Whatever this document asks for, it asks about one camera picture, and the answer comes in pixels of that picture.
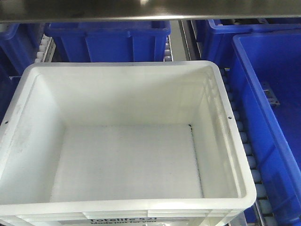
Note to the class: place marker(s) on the right side roller track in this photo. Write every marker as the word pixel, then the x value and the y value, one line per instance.
pixel 261 208

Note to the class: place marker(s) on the blue bin back right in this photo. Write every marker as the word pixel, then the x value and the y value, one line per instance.
pixel 215 35

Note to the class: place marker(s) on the roller track under left bins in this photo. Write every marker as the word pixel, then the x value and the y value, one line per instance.
pixel 46 50

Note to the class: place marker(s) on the blue bin behind tote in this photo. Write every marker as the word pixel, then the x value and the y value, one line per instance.
pixel 131 41

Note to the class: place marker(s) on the large blue bin right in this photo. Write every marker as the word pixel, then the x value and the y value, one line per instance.
pixel 265 80

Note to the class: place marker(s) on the white translucent plastic tote bin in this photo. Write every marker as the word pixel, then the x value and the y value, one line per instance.
pixel 121 144

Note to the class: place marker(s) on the blue bin left side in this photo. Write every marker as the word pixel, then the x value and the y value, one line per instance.
pixel 19 44

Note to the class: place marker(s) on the upper metal shelf beam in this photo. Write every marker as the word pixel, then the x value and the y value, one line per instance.
pixel 31 11

